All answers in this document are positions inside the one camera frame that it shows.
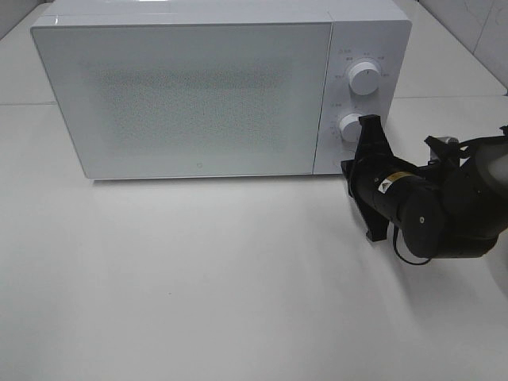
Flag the upper white power knob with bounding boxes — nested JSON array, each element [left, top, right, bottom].
[[348, 60, 381, 96]]

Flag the white microwave oven body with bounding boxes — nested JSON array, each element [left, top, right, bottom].
[[30, 1, 412, 179]]

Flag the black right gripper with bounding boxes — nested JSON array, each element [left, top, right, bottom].
[[341, 114, 441, 258]]

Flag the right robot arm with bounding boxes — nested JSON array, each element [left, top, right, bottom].
[[341, 114, 507, 265]]

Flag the lower white timer knob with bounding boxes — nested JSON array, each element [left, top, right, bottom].
[[338, 113, 362, 142]]

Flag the white microwave door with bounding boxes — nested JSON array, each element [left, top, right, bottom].
[[32, 23, 331, 179]]

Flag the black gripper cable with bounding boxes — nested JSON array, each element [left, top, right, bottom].
[[391, 225, 433, 266]]

